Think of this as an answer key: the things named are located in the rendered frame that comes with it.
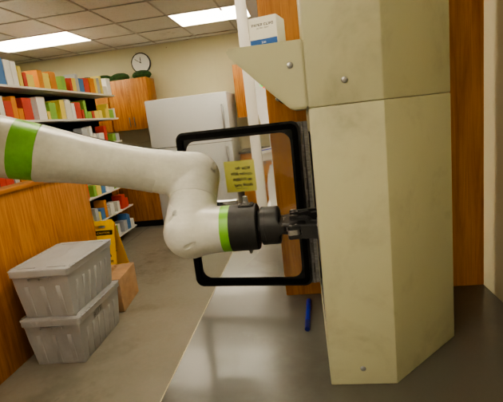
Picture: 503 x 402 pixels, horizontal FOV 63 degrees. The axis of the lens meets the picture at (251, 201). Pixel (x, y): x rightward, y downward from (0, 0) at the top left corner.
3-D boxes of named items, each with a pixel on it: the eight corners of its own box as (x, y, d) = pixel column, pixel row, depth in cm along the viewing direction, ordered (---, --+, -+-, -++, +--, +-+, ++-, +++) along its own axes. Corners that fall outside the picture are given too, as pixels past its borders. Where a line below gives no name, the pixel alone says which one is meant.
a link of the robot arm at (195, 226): (171, 268, 85) (152, 248, 76) (176, 214, 91) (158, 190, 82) (237, 263, 83) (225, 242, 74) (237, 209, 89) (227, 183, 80)
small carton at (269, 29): (287, 54, 73) (283, 18, 72) (279, 51, 69) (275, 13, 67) (260, 58, 75) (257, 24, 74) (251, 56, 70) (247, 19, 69)
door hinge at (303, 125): (320, 281, 100) (306, 120, 93) (320, 285, 98) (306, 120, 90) (314, 281, 101) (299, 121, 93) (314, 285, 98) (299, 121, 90)
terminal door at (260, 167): (313, 285, 100) (299, 120, 92) (196, 286, 107) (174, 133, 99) (314, 284, 100) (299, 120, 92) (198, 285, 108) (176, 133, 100)
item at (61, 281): (120, 279, 308) (112, 238, 302) (77, 318, 250) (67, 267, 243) (69, 282, 314) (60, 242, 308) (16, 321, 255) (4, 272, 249)
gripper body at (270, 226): (256, 212, 76) (306, 208, 74) (260, 202, 84) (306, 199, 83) (260, 250, 77) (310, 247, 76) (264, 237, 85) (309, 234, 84)
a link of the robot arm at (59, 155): (36, 192, 82) (28, 162, 73) (49, 146, 88) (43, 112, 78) (212, 215, 92) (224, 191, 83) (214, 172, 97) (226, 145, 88)
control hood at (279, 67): (305, 109, 92) (302, 64, 90) (308, 108, 61) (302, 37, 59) (255, 116, 94) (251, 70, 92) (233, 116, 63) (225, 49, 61)
